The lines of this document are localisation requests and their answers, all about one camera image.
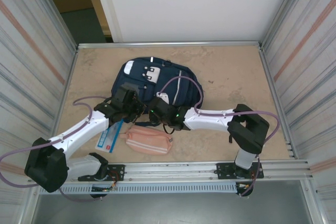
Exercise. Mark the blue white plastic card pack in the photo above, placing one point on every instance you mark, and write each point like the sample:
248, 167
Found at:
109, 140

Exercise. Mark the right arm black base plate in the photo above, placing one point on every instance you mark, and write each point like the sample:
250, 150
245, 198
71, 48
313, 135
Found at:
223, 170

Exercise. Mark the navy blue backpack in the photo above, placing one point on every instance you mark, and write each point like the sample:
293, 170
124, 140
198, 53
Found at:
168, 77

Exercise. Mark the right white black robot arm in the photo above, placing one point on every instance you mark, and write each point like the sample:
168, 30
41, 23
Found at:
249, 129

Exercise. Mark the white door frame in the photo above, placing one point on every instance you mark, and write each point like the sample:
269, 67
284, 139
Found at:
105, 6

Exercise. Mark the aluminium table end bar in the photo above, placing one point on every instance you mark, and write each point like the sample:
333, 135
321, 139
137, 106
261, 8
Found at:
168, 44

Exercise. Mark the aluminium table side rail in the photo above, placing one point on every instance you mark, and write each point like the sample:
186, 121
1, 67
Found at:
66, 90
274, 90

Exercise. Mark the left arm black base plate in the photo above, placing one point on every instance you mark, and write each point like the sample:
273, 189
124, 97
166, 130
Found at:
118, 171

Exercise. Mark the pink striped pencil case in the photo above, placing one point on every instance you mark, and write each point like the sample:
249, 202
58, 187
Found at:
149, 141

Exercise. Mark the long aluminium mounting rail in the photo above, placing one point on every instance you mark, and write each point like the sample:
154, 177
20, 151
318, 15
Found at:
170, 167

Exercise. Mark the grey metal shelf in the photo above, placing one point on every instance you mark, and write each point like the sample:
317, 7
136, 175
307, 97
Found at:
168, 208

